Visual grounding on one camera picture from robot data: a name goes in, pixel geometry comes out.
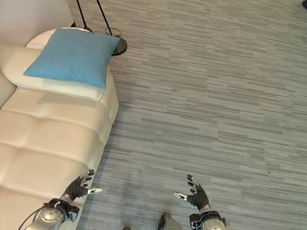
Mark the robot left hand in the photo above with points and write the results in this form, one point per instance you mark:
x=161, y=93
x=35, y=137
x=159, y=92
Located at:
x=77, y=187

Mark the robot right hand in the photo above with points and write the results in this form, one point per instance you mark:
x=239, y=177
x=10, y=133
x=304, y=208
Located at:
x=198, y=196

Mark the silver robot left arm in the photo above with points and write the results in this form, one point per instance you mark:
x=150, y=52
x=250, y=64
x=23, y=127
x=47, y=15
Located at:
x=49, y=216

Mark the cream leather sofa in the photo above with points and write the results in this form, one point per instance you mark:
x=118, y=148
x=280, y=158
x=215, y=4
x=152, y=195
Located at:
x=42, y=137

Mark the blue square cushion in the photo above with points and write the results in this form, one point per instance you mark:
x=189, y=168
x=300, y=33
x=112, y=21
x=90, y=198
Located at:
x=72, y=56

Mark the black floor lamp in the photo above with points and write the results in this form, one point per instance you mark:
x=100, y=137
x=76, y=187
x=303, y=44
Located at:
x=102, y=20

